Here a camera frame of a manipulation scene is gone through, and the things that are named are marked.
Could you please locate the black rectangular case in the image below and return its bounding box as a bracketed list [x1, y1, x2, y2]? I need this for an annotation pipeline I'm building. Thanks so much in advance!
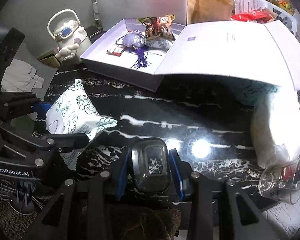
[129, 138, 171, 193]

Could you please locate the red white snack packet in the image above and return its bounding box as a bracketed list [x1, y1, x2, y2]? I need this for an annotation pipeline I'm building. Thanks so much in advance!
[107, 46, 126, 56]

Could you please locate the purple satin sachet with tassel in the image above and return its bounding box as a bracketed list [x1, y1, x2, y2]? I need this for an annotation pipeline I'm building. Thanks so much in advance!
[115, 31, 152, 69]

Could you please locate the gold brown snack bag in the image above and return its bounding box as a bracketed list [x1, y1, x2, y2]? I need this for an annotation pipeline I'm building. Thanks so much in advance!
[136, 14, 175, 41]

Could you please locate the white green printed bread bag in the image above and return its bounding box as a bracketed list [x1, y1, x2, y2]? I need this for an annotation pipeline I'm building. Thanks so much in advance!
[145, 37, 174, 52]

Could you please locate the grey contoured pillow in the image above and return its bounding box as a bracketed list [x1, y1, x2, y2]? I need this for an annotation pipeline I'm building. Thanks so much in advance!
[14, 43, 57, 99]

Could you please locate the white folded garment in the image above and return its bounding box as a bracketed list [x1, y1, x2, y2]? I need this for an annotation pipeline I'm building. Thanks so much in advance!
[1, 59, 44, 92]

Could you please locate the brown fuzzy blanket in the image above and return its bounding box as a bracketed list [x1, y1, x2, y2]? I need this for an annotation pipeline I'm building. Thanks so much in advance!
[0, 198, 38, 239]

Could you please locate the black smartphone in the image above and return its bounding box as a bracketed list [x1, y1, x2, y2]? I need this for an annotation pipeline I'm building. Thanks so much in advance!
[85, 25, 102, 38]

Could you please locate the clear glass cup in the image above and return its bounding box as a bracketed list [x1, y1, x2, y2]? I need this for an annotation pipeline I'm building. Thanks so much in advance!
[258, 158, 300, 205]

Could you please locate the white plastic wrapped bundle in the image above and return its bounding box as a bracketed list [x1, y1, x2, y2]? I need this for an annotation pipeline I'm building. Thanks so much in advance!
[250, 88, 300, 169]

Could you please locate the white foam sheet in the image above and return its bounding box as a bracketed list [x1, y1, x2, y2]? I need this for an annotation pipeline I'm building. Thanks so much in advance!
[92, 0, 190, 32]

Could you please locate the white open gift box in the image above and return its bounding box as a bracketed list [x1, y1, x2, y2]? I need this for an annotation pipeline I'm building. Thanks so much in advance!
[81, 19, 300, 91]

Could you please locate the brown paper bag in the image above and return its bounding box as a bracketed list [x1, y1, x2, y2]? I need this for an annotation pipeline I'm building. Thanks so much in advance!
[187, 0, 234, 24]

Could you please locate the wall vent frame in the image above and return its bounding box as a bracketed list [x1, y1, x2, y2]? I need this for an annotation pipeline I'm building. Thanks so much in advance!
[37, 48, 61, 68]

